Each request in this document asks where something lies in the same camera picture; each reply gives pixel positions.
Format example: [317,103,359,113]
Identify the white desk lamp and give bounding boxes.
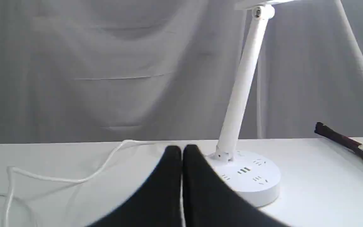
[205,0,295,207]

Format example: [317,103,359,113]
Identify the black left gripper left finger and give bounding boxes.
[90,145,182,227]

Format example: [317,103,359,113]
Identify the grey backdrop curtain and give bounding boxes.
[0,0,363,144]

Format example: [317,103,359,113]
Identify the paper folding fan dark ribs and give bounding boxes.
[314,122,363,161]

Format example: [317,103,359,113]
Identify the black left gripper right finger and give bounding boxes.
[183,145,285,227]

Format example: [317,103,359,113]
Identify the white power cable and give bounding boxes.
[3,140,166,227]

